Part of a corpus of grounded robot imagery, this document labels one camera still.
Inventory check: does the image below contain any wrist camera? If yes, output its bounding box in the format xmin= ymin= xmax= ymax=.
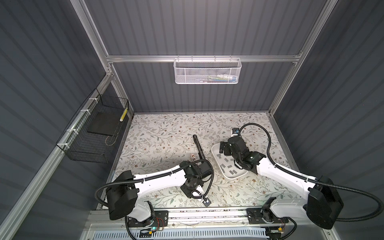
xmin=231 ymin=128 xmax=241 ymax=137
xmin=202 ymin=197 xmax=211 ymax=207

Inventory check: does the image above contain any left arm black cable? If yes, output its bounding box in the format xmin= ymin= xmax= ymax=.
xmin=94 ymin=158 xmax=215 ymax=208

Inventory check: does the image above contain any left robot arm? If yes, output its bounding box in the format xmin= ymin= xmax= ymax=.
xmin=95 ymin=159 xmax=214 ymax=226

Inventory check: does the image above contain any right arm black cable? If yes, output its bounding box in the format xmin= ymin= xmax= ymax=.
xmin=238 ymin=122 xmax=384 ymax=223

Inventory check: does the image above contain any black foam pad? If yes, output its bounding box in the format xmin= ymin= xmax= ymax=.
xmin=87 ymin=112 xmax=122 ymax=137

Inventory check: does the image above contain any black wire side basket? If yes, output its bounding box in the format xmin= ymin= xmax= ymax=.
xmin=57 ymin=91 xmax=130 ymax=164

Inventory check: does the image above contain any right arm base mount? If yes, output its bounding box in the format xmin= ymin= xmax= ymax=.
xmin=246 ymin=208 xmax=289 ymax=225

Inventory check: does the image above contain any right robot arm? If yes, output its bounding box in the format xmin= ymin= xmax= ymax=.
xmin=219 ymin=136 xmax=344 ymax=230

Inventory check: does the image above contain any white wire wall basket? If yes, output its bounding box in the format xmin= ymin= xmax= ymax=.
xmin=173 ymin=58 xmax=242 ymax=85

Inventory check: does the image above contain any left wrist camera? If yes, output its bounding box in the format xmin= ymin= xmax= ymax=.
xmin=202 ymin=197 xmax=211 ymax=207

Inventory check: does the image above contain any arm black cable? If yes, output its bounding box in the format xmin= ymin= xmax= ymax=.
xmin=238 ymin=122 xmax=384 ymax=223
xmin=94 ymin=158 xmax=215 ymax=208

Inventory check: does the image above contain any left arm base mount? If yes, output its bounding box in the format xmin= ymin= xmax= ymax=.
xmin=128 ymin=210 xmax=169 ymax=228

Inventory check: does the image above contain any yellow marker pen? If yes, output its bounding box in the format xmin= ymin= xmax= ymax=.
xmin=120 ymin=108 xmax=128 ymax=122

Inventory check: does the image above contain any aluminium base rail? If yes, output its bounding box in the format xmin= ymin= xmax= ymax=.
xmin=86 ymin=205 xmax=328 ymax=232

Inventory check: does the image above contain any white plastic tray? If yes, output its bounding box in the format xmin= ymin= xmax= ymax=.
xmin=211 ymin=144 xmax=248 ymax=180

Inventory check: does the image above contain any white vent strip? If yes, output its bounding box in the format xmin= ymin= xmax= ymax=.
xmin=92 ymin=228 xmax=268 ymax=240

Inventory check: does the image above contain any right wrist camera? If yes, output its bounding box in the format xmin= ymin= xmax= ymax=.
xmin=231 ymin=128 xmax=241 ymax=137

